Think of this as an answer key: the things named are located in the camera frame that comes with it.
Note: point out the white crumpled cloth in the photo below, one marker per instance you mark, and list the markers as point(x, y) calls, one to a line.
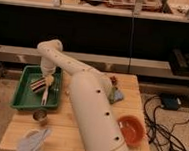
point(33, 140)

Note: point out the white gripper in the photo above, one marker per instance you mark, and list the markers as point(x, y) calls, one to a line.
point(47, 68)

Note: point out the wooden table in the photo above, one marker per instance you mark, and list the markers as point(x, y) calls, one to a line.
point(65, 134)

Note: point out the orange plastic bowl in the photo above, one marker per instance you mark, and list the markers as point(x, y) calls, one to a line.
point(132, 130)

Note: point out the black equipment on shelf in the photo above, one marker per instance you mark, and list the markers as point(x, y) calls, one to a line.
point(179, 63)

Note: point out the small metal cup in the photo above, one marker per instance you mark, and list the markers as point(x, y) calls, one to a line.
point(40, 116)

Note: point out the white plastic fork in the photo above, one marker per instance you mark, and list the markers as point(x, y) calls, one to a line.
point(45, 96)

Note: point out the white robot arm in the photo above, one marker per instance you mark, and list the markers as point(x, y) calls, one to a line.
point(89, 91)

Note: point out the green blue toy object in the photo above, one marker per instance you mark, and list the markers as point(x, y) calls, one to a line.
point(115, 95)

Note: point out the dark box on floor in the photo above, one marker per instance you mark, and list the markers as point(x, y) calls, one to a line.
point(170, 103)

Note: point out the brown toy food piece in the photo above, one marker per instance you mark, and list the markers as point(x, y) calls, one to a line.
point(114, 80)

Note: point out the green plastic tray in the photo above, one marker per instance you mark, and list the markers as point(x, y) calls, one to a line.
point(25, 98)

